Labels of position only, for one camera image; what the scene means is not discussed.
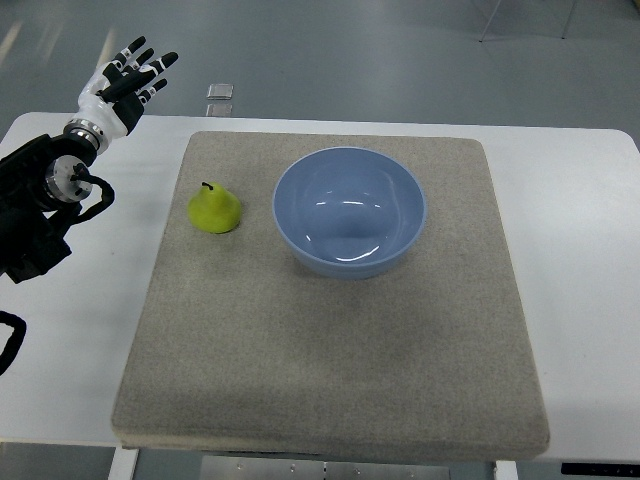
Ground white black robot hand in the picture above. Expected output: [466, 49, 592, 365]
[65, 36, 179, 149]

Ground green pear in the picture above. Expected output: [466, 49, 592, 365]
[187, 182, 242, 234]

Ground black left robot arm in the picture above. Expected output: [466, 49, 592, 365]
[1, 121, 115, 284]

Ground blue bowl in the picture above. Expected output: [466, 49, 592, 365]
[272, 146, 428, 280]

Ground lower metal floor plate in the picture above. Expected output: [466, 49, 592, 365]
[205, 103, 233, 118]

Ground metal floor plate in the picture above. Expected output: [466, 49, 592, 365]
[206, 83, 234, 100]
[205, 103, 233, 118]

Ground upper metal floor plate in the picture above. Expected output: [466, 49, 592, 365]
[206, 83, 234, 100]

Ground grey felt mat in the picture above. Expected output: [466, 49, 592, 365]
[111, 132, 550, 463]

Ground metal stand legs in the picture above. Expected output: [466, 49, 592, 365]
[477, 1, 581, 43]

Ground black cable loop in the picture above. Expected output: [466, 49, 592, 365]
[0, 310, 28, 377]

